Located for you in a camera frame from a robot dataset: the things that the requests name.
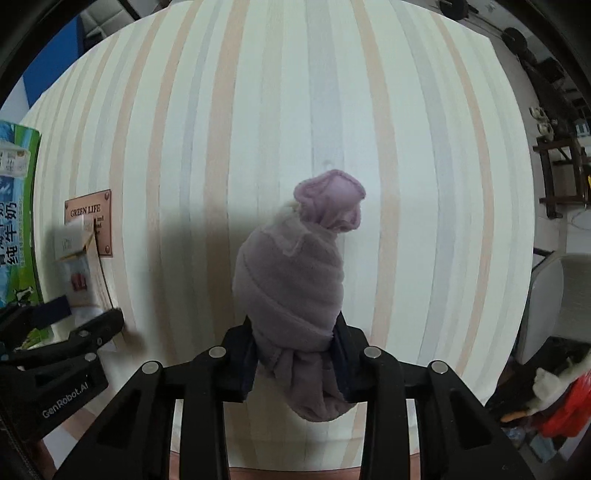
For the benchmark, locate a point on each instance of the white goose plush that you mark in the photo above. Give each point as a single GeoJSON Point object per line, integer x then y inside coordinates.
{"type": "Point", "coordinates": [549, 383]}

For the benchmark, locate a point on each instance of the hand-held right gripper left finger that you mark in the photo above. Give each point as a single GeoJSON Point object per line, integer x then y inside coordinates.
{"type": "Point", "coordinates": [240, 364]}

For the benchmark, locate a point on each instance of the white cigarette box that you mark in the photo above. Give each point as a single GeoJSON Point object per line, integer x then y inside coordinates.
{"type": "Point", "coordinates": [81, 277]}

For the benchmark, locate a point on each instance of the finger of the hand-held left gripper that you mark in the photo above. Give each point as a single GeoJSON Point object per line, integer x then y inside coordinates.
{"type": "Point", "coordinates": [53, 311]}
{"type": "Point", "coordinates": [92, 330]}

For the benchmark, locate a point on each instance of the short barbell with black plates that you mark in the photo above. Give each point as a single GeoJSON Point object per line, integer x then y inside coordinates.
{"type": "Point", "coordinates": [514, 39]}

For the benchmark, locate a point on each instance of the red plastic bag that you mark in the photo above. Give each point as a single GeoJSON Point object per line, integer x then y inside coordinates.
{"type": "Point", "coordinates": [568, 415]}

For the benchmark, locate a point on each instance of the dark wooden chair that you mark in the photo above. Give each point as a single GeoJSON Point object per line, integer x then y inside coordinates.
{"type": "Point", "coordinates": [561, 152]}

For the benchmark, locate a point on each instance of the cardboard box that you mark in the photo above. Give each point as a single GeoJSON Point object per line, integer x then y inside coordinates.
{"type": "Point", "coordinates": [18, 207]}

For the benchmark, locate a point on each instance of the grey folding chair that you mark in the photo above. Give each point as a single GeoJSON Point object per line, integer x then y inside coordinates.
{"type": "Point", "coordinates": [568, 300]}

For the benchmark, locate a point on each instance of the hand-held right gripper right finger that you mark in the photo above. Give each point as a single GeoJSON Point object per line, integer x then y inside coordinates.
{"type": "Point", "coordinates": [351, 369]}

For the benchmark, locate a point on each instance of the white shoe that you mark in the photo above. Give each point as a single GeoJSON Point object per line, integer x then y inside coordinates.
{"type": "Point", "coordinates": [537, 114]}
{"type": "Point", "coordinates": [547, 128]}

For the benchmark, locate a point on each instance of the striped tablecloth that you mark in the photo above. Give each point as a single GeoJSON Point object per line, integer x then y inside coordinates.
{"type": "Point", "coordinates": [231, 138]}

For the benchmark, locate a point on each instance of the purple cloth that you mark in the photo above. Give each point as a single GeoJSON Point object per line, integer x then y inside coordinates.
{"type": "Point", "coordinates": [291, 286]}

